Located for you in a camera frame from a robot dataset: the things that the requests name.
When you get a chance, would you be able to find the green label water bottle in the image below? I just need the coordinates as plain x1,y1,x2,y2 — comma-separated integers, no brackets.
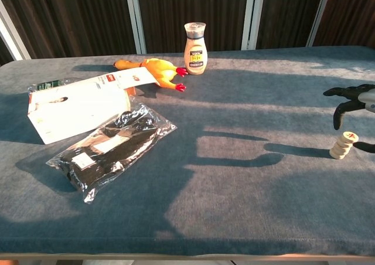
28,77,83,94

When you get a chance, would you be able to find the blue grey table cloth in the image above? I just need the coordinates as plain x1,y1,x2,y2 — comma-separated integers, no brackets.
0,45,375,257

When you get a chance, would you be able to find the white partition post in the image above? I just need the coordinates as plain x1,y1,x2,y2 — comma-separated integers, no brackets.
305,0,334,47
124,0,147,55
0,0,32,61
241,0,266,50

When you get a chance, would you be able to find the yellow rubber chicken toy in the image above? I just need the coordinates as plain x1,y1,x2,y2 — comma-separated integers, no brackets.
113,57,189,93

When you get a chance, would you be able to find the white carton box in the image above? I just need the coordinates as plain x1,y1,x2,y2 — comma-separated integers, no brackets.
27,67,156,145

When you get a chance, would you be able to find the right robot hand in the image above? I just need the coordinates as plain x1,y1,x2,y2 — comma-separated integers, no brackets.
322,83,375,154

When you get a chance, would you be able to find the plastic bag of black gloves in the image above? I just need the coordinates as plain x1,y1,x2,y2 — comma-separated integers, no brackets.
46,102,178,205

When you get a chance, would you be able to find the beige sauce bottle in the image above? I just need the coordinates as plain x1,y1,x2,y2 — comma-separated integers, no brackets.
183,22,209,76

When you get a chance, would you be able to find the dark ribbed partition panel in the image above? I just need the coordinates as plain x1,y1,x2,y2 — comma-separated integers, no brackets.
0,0,138,66
256,0,326,50
136,0,250,55
312,0,375,47

